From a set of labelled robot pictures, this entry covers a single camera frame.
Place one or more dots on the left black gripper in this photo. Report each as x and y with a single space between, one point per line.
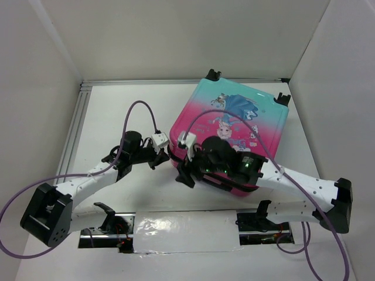
158 158

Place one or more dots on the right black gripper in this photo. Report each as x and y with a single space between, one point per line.
186 171

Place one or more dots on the pink children's suitcase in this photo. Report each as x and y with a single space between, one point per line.
250 120

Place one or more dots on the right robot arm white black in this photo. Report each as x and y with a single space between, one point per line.
325 202

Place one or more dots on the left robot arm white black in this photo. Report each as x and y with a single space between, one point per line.
52 213

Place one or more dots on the shiny white taped sheet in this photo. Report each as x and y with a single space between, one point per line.
186 232

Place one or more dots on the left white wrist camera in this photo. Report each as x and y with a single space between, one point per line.
160 140

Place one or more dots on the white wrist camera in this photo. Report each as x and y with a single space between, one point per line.
160 140
187 141

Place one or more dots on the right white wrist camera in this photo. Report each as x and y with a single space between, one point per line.
187 141

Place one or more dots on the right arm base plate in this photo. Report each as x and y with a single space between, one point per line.
253 231

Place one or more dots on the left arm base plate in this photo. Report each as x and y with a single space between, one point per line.
118 234

